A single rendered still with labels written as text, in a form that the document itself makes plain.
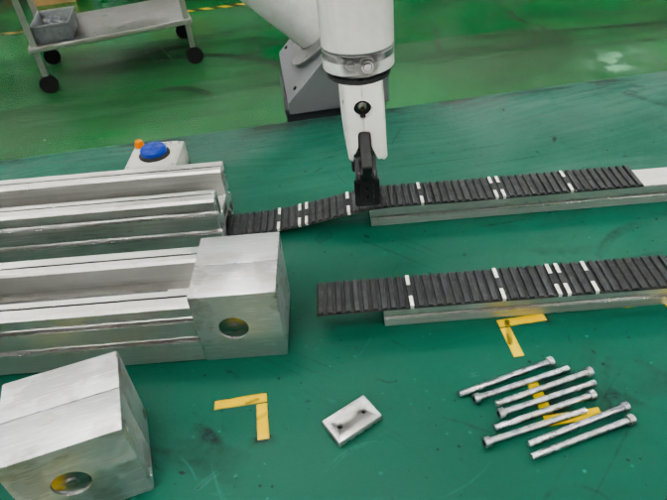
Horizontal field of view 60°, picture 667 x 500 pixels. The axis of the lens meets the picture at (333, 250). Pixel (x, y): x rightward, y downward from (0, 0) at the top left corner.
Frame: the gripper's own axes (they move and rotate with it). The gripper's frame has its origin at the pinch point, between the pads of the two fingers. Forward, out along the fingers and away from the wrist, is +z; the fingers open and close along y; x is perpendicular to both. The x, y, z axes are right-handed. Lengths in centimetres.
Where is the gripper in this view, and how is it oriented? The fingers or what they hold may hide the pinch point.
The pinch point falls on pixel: (364, 179)
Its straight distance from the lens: 78.6
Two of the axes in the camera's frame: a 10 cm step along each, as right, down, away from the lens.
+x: -10.0, 0.8, 0.3
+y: -0.3, -6.3, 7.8
